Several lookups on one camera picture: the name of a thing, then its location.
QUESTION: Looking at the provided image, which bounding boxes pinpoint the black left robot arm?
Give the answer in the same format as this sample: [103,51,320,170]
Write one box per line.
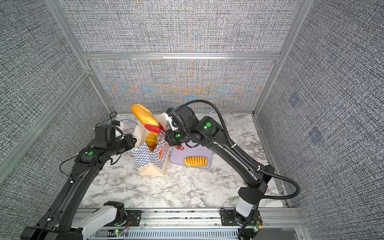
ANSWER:
[21,125,137,240]

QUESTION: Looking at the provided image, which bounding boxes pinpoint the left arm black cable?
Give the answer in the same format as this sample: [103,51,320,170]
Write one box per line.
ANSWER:
[58,110,121,181]

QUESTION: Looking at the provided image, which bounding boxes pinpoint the long baguette loaf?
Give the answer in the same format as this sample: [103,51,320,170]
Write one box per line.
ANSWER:
[131,104,160,128]

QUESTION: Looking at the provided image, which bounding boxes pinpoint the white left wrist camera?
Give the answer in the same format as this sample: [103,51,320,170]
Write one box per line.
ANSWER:
[110,120,124,139]

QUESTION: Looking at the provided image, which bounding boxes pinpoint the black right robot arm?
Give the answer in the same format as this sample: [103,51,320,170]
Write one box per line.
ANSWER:
[166,105,271,225]

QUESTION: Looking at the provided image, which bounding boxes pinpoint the blue checkered paper bag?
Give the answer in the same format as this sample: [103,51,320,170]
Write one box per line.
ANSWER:
[132,119,171,177]

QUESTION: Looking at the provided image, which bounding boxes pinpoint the round yellow tart bread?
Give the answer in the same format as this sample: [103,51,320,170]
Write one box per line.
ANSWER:
[146,134,157,148]

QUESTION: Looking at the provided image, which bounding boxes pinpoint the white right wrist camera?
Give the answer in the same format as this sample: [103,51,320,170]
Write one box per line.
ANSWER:
[166,108,179,131]

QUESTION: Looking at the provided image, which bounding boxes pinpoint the red silicone steel tongs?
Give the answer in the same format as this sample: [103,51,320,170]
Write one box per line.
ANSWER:
[144,124,185,151]

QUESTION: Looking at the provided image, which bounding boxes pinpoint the lilac plastic tray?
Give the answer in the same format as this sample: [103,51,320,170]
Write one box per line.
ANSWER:
[170,144,213,170]

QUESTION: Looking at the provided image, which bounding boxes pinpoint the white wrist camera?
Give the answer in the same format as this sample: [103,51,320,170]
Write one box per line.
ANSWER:
[166,108,179,131]
[110,120,124,139]

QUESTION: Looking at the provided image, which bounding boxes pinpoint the black corrugated cable conduit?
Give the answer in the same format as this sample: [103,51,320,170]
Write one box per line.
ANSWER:
[183,99,301,240]

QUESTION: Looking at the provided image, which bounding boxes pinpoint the aluminium enclosure frame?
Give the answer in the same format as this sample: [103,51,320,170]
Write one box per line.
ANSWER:
[0,0,384,240]

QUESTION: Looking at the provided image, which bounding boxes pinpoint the ridged spiral bread roll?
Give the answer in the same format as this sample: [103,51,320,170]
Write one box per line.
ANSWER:
[184,156,208,167]

